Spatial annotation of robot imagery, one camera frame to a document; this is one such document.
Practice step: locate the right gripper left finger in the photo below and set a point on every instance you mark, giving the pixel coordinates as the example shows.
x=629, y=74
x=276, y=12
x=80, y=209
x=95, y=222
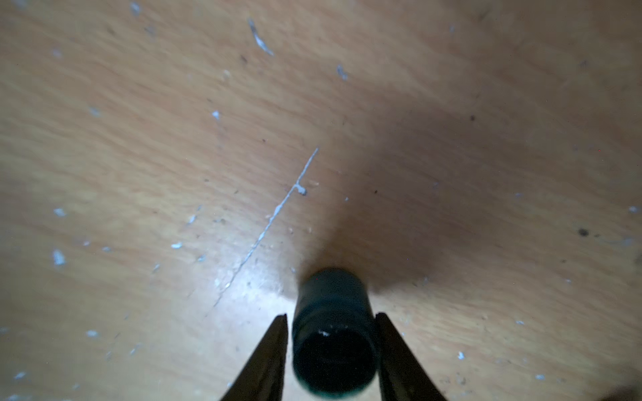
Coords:
x=262, y=377

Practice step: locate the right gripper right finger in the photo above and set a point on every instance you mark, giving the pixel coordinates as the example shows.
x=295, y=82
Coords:
x=401, y=375

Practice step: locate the green paint jar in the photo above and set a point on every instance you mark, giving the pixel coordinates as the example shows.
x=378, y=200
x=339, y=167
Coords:
x=335, y=343

